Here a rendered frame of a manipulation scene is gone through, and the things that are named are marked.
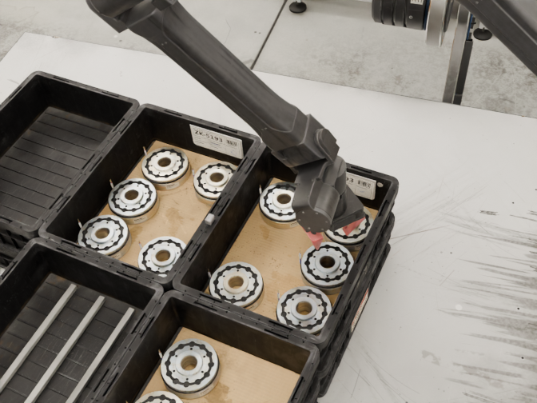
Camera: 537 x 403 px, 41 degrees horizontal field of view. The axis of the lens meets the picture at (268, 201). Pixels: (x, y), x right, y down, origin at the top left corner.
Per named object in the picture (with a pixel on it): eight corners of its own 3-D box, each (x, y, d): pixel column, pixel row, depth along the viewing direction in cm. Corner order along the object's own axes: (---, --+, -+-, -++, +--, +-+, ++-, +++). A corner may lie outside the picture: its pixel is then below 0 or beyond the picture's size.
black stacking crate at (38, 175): (49, 106, 180) (35, 71, 171) (152, 138, 170) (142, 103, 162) (-58, 224, 158) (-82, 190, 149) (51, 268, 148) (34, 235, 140)
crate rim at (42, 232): (145, 109, 163) (142, 101, 161) (264, 145, 154) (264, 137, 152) (37, 241, 141) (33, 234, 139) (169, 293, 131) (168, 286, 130)
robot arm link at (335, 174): (350, 152, 118) (316, 145, 119) (339, 183, 114) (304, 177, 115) (350, 180, 123) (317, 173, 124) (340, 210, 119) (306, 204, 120)
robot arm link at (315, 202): (324, 122, 113) (281, 136, 118) (303, 177, 106) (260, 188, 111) (363, 173, 119) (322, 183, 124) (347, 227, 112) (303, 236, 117)
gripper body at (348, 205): (364, 213, 126) (365, 185, 120) (313, 237, 124) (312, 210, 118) (345, 189, 130) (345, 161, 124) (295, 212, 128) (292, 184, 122)
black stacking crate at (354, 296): (268, 176, 161) (264, 140, 152) (396, 216, 151) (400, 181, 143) (180, 320, 139) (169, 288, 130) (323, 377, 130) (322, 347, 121)
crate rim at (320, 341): (264, 145, 154) (264, 137, 152) (400, 186, 144) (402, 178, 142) (170, 293, 131) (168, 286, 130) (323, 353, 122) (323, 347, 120)
